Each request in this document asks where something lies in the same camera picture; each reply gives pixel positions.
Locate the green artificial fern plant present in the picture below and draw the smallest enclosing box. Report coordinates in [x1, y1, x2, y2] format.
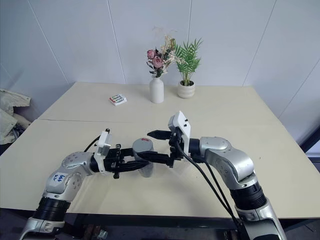
[173, 37, 204, 86]

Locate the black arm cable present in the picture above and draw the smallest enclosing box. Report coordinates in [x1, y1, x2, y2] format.
[83, 134, 101, 153]
[203, 161, 238, 221]
[174, 141, 241, 226]

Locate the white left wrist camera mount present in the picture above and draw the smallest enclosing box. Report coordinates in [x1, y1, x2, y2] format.
[93, 128, 113, 174]

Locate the grey metal cup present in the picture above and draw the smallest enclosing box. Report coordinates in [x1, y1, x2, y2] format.
[134, 149, 155, 179]

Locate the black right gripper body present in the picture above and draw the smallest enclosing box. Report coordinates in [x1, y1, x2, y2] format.
[168, 127, 186, 169]

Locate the black table frame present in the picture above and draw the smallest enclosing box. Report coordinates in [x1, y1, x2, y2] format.
[0, 208, 320, 240]

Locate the small box of batteries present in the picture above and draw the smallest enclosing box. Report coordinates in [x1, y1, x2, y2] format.
[108, 93, 128, 108]

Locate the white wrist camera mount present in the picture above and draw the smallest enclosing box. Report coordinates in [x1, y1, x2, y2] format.
[93, 128, 113, 174]
[166, 110, 192, 157]

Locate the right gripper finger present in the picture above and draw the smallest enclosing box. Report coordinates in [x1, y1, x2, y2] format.
[146, 129, 172, 141]
[136, 152, 171, 165]

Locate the crumpled beige cloth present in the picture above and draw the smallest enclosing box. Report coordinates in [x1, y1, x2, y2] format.
[0, 88, 32, 145]

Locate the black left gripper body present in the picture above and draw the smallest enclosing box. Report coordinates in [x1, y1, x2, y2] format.
[103, 144, 124, 180]

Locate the dark metal object under table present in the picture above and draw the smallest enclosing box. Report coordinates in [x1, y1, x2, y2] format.
[83, 223, 109, 240]

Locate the cream ribbed plant pot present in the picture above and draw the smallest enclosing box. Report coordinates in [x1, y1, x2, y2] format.
[177, 80, 196, 99]

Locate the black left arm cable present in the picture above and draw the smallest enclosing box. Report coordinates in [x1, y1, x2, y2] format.
[83, 134, 101, 153]

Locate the grey jar lid red label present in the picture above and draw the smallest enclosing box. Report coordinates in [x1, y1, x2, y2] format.
[132, 138, 155, 154]

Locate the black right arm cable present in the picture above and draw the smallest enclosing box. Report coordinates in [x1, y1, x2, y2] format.
[174, 141, 241, 226]
[203, 161, 238, 221]

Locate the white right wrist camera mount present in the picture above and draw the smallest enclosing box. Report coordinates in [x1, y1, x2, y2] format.
[166, 110, 192, 157]

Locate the pink dried flower bouquet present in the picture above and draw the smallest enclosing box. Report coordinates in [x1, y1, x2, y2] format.
[146, 24, 186, 79]

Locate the white ceramic vase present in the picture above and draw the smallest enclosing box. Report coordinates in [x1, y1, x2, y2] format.
[149, 76, 165, 104]

